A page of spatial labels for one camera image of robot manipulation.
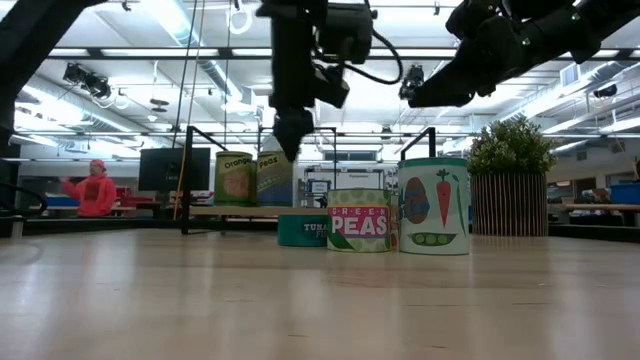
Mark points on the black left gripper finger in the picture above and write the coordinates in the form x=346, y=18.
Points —
x=284, y=130
x=302, y=127

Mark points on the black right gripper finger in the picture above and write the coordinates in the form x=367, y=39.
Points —
x=460, y=96
x=465, y=65

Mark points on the tall blue-yellow peas can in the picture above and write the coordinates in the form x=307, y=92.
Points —
x=274, y=185

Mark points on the tall green orange can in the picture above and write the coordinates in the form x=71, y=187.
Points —
x=233, y=185

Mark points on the short teal tuna can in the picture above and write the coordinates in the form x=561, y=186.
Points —
x=300, y=231

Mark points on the green peas can pink label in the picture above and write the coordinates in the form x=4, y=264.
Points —
x=358, y=225

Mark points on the tall white mixed vegetables can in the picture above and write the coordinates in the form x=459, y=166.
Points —
x=433, y=210

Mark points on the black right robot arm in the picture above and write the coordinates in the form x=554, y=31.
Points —
x=600, y=25

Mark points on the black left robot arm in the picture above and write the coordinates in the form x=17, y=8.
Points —
x=30, y=40

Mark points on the black ceiling-mounted device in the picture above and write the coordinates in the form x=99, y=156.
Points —
x=411, y=80

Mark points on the black overhead rig beam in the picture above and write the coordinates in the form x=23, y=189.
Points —
x=225, y=52

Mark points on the potted plant in ribbed pot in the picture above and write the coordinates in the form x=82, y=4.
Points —
x=509, y=205

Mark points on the black monitor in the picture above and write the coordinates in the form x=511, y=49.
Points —
x=165, y=170

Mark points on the wooden background bench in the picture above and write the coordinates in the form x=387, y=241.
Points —
x=600, y=206

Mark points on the blue plastic bin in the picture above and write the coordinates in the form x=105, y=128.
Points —
x=626, y=194

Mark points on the person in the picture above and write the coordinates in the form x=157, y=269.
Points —
x=95, y=195

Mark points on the black ceiling spotlight cluster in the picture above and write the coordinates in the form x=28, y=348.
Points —
x=85, y=80

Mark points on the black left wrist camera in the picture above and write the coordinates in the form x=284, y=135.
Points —
x=347, y=30

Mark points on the wooden shelf with black frame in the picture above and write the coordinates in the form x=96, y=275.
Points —
x=240, y=211

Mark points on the silver ceiling air duct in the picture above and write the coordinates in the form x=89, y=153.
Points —
x=175, y=20

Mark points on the black aluminium table frame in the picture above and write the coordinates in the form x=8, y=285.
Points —
x=100, y=227

